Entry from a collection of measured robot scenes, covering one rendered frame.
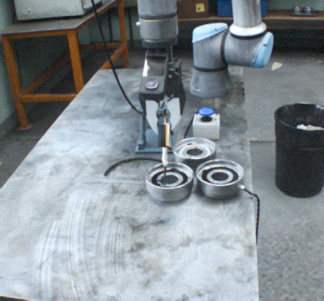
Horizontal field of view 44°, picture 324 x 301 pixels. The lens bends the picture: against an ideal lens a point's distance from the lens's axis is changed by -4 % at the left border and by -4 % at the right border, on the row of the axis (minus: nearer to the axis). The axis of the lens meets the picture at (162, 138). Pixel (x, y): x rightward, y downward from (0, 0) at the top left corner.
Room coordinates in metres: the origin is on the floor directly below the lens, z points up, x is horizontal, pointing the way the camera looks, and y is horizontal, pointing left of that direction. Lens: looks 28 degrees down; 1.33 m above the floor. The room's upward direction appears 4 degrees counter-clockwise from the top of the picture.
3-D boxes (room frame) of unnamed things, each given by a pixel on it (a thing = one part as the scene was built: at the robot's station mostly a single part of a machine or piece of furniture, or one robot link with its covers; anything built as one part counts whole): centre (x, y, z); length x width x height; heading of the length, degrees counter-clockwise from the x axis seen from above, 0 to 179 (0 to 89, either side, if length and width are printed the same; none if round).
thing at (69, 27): (3.53, 0.69, 0.39); 1.50 x 0.62 x 0.78; 170
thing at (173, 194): (0.76, -0.01, 0.82); 0.10 x 0.10 x 0.04
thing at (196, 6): (4.45, -0.42, 0.64); 0.49 x 0.40 x 0.37; 85
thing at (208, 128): (1.03, -0.13, 0.82); 0.08 x 0.07 x 0.05; 170
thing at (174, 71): (0.82, -0.01, 1.07); 0.09 x 0.08 x 0.12; 171
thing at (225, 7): (4.38, -0.96, 0.56); 0.52 x 0.38 x 0.22; 77
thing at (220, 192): (0.76, -0.12, 0.82); 0.10 x 0.10 x 0.04
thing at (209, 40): (1.35, -0.19, 0.97); 0.13 x 0.12 x 0.14; 58
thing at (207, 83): (1.35, -0.19, 0.85); 0.15 x 0.15 x 0.10
